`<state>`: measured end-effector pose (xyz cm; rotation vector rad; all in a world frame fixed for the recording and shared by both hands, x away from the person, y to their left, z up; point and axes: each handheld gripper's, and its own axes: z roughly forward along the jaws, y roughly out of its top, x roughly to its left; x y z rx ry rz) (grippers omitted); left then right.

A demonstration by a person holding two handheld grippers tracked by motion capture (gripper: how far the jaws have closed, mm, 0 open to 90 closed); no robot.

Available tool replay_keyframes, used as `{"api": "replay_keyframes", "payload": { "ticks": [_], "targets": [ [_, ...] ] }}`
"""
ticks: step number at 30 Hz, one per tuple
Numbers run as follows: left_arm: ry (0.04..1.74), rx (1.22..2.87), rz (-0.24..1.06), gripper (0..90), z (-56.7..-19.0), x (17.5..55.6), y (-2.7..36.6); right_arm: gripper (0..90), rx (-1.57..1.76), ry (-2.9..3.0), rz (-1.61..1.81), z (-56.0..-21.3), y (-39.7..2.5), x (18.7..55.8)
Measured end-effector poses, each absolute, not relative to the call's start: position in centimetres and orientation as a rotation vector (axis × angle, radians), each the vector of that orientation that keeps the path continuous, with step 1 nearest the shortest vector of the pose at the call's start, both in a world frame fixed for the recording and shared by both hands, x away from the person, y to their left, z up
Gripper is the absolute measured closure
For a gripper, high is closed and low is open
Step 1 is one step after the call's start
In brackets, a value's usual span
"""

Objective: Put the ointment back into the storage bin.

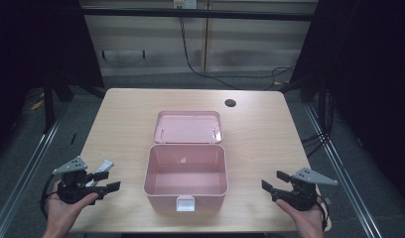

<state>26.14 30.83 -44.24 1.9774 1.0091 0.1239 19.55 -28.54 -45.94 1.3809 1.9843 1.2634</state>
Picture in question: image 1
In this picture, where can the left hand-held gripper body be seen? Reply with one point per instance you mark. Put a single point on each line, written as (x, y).
(74, 190)

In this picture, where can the dark curtain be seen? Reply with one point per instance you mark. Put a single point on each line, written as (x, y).
(31, 49)
(372, 82)

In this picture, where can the pink plastic storage box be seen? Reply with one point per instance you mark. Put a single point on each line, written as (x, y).
(187, 185)

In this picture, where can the black horizontal frame bar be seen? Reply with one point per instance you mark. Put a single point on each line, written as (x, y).
(190, 13)

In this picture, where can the yellow floor tape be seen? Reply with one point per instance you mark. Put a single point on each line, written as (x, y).
(37, 105)

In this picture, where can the white packet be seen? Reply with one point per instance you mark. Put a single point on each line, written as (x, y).
(104, 166)

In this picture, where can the person's left hand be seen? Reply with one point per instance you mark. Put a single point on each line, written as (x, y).
(63, 213)

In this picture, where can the white wall socket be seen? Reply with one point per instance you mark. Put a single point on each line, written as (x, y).
(185, 3)

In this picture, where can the person's right hand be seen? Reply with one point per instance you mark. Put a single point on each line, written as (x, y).
(308, 219)

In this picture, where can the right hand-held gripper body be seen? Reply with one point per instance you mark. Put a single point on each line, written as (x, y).
(301, 196)

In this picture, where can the aluminium floor rail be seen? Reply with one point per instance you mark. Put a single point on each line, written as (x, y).
(28, 165)
(342, 172)

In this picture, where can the black stand post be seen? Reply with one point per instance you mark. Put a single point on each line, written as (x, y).
(322, 105)
(49, 105)

